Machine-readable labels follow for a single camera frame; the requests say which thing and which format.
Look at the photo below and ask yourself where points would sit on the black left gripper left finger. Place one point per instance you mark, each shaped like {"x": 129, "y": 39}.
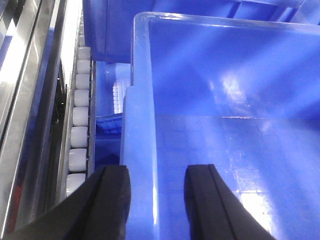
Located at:
{"x": 97, "y": 210}

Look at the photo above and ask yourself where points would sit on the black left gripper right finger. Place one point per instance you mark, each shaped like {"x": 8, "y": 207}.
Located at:
{"x": 213, "y": 211}

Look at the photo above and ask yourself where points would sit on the blue plastic bin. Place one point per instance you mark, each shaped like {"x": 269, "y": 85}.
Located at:
{"x": 245, "y": 98}

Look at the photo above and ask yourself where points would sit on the white conveyor roller strip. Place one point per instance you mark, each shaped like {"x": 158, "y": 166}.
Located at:
{"x": 78, "y": 156}

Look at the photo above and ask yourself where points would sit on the lower left blue bin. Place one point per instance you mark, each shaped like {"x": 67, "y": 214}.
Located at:
{"x": 112, "y": 81}

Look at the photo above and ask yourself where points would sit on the rear blue bin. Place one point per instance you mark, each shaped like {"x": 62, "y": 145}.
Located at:
{"x": 112, "y": 26}

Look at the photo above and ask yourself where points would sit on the stainless steel shelf rail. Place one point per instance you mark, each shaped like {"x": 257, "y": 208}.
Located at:
{"x": 37, "y": 56}

